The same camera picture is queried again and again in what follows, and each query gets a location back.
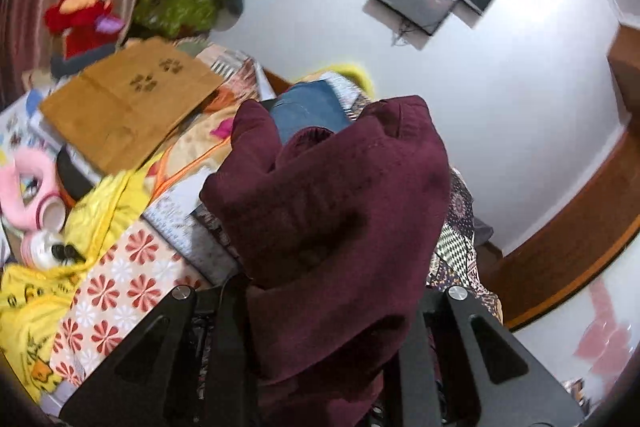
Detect red plush toy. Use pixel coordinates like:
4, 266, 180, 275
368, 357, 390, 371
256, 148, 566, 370
43, 0, 126, 60

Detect folded blue jeans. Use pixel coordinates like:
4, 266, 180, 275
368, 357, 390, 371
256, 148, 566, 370
270, 81, 355, 147

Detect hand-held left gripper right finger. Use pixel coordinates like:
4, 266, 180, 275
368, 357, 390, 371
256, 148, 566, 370
385, 284, 587, 427

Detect maroon button shirt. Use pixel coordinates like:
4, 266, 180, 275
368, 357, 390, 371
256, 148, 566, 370
199, 95, 454, 427

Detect wooden folding table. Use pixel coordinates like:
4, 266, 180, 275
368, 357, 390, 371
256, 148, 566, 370
39, 38, 226, 176

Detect patchwork bedspread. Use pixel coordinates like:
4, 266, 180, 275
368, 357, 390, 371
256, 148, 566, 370
425, 167, 504, 324

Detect white wardrobe door pink hearts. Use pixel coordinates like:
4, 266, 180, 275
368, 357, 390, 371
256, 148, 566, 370
505, 217, 640, 414

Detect black hanging monitor cable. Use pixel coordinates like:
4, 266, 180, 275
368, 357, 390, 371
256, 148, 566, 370
390, 19, 422, 48

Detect green patterned bag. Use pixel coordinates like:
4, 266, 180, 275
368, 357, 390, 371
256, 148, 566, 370
133, 0, 221, 38

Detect pink headphones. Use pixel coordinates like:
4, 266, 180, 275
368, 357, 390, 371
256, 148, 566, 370
0, 147, 67, 234

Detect orange patterned quilt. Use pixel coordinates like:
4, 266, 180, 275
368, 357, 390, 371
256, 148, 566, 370
149, 47, 262, 208

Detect yellow cartoon print cloth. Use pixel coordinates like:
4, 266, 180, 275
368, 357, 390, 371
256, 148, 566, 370
0, 167, 167, 404

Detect brown wooden overhead cabinet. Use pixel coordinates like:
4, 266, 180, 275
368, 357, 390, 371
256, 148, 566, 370
607, 22, 640, 118

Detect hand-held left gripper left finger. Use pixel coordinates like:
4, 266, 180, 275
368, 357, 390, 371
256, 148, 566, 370
59, 276, 262, 427

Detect yellow curved bed guard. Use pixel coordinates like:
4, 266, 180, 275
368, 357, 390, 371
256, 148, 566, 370
304, 62, 377, 104

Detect floral bed sheet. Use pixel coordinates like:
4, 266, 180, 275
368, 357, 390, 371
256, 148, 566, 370
50, 222, 222, 389

